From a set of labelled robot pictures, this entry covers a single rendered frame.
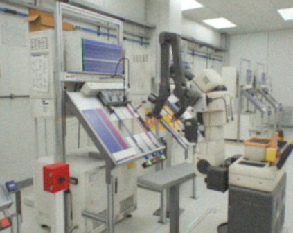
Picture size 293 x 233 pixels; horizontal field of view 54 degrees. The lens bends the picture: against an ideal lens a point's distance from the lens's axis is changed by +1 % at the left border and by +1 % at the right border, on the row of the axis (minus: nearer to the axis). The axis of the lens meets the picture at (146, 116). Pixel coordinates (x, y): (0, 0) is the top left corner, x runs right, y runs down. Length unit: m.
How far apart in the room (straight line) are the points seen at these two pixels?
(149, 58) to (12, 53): 1.62
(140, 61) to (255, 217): 2.40
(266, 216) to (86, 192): 1.29
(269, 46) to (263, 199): 8.32
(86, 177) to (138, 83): 1.69
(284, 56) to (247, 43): 1.19
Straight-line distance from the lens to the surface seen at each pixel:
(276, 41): 9.81
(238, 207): 1.82
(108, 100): 2.43
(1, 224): 1.51
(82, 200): 2.35
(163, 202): 2.75
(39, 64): 2.53
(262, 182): 1.73
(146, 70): 3.54
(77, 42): 2.37
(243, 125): 6.77
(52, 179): 1.83
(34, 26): 2.65
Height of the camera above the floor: 1.27
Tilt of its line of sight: 6 degrees down
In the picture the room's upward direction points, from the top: straight up
